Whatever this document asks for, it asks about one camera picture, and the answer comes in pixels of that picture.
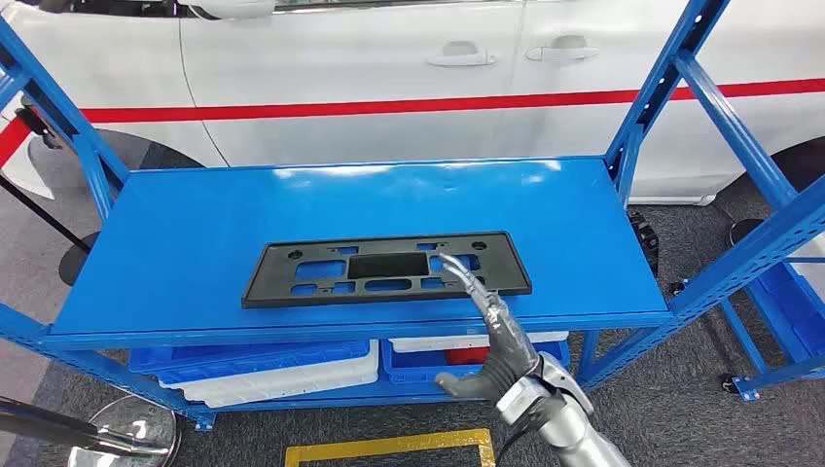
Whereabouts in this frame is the blue metal shelf rack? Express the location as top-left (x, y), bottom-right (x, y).
top-left (0, 0), bottom-right (825, 433)
top-left (718, 256), bottom-right (825, 402)

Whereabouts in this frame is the red item in crate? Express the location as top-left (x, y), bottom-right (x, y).
top-left (445, 346), bottom-right (492, 366)

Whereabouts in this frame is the white car with red stripe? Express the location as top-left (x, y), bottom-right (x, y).
top-left (0, 0), bottom-right (825, 206)

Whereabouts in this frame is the chrome stanchion post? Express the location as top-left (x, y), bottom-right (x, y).
top-left (0, 394), bottom-right (183, 467)

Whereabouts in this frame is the black stanchion post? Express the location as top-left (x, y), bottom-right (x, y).
top-left (0, 172), bottom-right (102, 287)

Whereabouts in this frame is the black round base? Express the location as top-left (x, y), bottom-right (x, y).
top-left (729, 219), bottom-right (770, 249)

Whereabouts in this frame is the red barrier belt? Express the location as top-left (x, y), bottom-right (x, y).
top-left (0, 118), bottom-right (32, 170)

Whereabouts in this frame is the black plastic plate bracket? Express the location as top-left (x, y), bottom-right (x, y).
top-left (241, 231), bottom-right (534, 309)

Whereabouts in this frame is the black ribbed part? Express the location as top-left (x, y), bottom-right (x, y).
top-left (628, 211), bottom-right (661, 279)

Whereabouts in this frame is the yellow floor tape square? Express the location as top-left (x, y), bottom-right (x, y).
top-left (284, 428), bottom-right (497, 467)

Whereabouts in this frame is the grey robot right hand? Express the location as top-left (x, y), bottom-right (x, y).
top-left (434, 253), bottom-right (541, 406)

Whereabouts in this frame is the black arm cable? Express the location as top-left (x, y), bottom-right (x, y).
top-left (492, 426), bottom-right (524, 467)

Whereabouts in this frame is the stanchion with black head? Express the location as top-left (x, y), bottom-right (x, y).
top-left (14, 94), bottom-right (64, 151)

